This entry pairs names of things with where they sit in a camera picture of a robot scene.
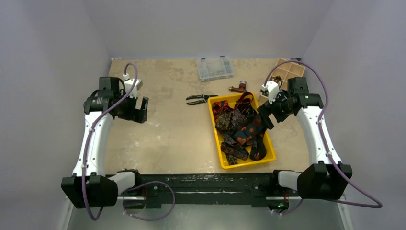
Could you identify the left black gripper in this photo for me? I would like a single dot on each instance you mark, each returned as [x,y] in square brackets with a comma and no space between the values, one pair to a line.
[135,114]

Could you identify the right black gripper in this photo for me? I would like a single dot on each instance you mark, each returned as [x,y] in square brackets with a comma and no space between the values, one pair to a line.
[274,112]

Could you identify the wooden compartment tray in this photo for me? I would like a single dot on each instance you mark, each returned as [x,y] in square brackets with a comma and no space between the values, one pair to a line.
[284,72]

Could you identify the dark brown patterned tie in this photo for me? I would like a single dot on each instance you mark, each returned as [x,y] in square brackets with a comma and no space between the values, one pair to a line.
[227,123]

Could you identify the yellow plastic bin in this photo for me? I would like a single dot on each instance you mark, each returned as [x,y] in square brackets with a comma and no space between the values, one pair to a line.
[271,155]

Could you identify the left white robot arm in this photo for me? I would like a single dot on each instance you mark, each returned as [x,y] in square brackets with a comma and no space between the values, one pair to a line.
[89,185]

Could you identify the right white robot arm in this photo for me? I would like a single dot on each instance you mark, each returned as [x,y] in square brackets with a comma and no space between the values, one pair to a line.
[322,179]

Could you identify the orange black striped tie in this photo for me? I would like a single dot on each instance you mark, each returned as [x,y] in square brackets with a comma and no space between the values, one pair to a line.
[242,101]

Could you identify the black tie orange hearts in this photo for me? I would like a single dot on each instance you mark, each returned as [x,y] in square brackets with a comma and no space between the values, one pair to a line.
[252,135]

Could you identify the clear plastic organizer box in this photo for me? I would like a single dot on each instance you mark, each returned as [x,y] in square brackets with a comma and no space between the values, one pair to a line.
[211,69]

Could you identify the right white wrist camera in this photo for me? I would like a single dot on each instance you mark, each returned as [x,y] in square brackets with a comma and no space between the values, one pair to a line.
[270,90]

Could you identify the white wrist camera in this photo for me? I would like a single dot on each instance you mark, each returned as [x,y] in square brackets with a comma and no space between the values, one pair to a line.
[132,86]
[270,90]

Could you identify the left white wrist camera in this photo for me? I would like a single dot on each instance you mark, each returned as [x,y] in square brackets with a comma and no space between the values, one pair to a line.
[132,86]

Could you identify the black handled pliers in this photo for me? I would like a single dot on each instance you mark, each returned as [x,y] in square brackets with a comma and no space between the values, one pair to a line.
[201,98]

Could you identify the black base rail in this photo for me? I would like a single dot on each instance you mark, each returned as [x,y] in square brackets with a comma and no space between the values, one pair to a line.
[253,189]

